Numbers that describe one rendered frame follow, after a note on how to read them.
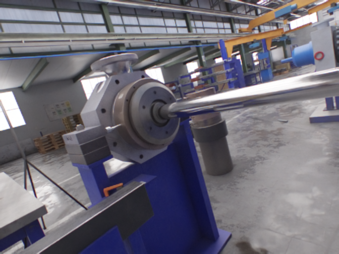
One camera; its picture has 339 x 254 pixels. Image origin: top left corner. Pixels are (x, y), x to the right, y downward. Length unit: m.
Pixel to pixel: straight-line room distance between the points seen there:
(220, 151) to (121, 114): 1.79
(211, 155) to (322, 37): 2.62
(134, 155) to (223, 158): 1.66
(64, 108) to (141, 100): 12.09
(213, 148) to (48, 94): 11.29
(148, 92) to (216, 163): 1.78
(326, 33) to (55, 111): 11.93
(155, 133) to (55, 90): 12.20
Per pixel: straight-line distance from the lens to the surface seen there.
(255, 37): 13.06
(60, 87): 13.16
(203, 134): 2.45
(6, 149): 12.38
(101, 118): 1.01
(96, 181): 1.01
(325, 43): 4.10
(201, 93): 2.39
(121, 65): 1.16
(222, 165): 2.62
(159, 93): 1.02
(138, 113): 0.93
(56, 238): 0.73
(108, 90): 1.05
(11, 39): 7.36
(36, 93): 12.85
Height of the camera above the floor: 1.18
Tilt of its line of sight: 10 degrees down
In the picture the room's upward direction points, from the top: 16 degrees counter-clockwise
